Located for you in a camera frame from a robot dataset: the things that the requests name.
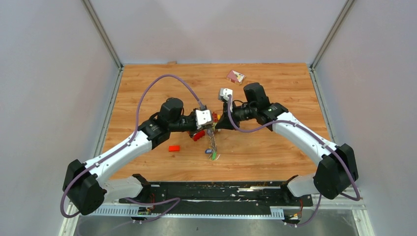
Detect red window toy brick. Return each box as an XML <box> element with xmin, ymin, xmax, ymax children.
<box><xmin>191</xmin><ymin>130</ymin><xmax>206</xmax><ymax>142</ymax></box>

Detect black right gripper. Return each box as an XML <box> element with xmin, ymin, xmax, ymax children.
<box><xmin>215</xmin><ymin>100</ymin><xmax>257</xmax><ymax>131</ymax></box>

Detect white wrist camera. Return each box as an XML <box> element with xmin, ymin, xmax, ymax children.
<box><xmin>195</xmin><ymin>109</ymin><xmax>213</xmax><ymax>126</ymax></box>
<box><xmin>218</xmin><ymin>88</ymin><xmax>233</xmax><ymax>102</ymax></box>

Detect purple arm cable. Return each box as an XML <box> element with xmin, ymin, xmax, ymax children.
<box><xmin>60</xmin><ymin>74</ymin><xmax>208</xmax><ymax>225</ymax></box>
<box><xmin>226</xmin><ymin>94</ymin><xmax>361</xmax><ymax>228</ymax></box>

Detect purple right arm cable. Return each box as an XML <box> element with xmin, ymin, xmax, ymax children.
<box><xmin>226</xmin><ymin>94</ymin><xmax>361</xmax><ymax>228</ymax></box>

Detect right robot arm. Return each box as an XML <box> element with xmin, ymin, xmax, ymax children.
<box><xmin>216</xmin><ymin>83</ymin><xmax>361</xmax><ymax>206</ymax></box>

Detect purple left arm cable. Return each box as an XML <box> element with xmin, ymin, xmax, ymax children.
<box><xmin>60</xmin><ymin>74</ymin><xmax>208</xmax><ymax>225</ymax></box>

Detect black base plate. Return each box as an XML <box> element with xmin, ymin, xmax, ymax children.
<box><xmin>133</xmin><ymin>181</ymin><xmax>313</xmax><ymax>215</ymax></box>

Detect aluminium frame post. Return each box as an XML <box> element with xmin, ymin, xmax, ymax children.
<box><xmin>310</xmin><ymin>0</ymin><xmax>356</xmax><ymax>70</ymax></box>
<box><xmin>81</xmin><ymin>0</ymin><xmax>123</xmax><ymax>70</ymax></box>

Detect red toy brick car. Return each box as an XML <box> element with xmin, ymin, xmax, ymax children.
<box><xmin>211</xmin><ymin>112</ymin><xmax>221</xmax><ymax>133</ymax></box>

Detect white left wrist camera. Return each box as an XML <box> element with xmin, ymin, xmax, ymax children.
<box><xmin>195</xmin><ymin>109</ymin><xmax>213</xmax><ymax>126</ymax></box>

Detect small red toy brick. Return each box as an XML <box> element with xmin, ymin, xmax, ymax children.
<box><xmin>168</xmin><ymin>145</ymin><xmax>180</xmax><ymax>152</ymax></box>

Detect aluminium frame post left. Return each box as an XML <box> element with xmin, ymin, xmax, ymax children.
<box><xmin>81</xmin><ymin>0</ymin><xmax>123</xmax><ymax>70</ymax></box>

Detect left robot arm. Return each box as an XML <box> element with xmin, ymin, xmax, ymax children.
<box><xmin>61</xmin><ymin>98</ymin><xmax>212</xmax><ymax>215</ymax></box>

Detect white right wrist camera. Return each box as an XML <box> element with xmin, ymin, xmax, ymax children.
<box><xmin>218</xmin><ymin>88</ymin><xmax>233</xmax><ymax>102</ymax></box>

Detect chain of metal keyrings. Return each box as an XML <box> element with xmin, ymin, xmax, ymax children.
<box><xmin>205</xmin><ymin>125</ymin><xmax>218</xmax><ymax>157</ymax></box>

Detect aluminium frame post right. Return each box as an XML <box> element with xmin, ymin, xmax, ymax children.
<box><xmin>310</xmin><ymin>0</ymin><xmax>356</xmax><ymax>70</ymax></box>

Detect red patterned card box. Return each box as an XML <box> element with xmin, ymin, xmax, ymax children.
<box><xmin>226</xmin><ymin>70</ymin><xmax>246</xmax><ymax>85</ymax></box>

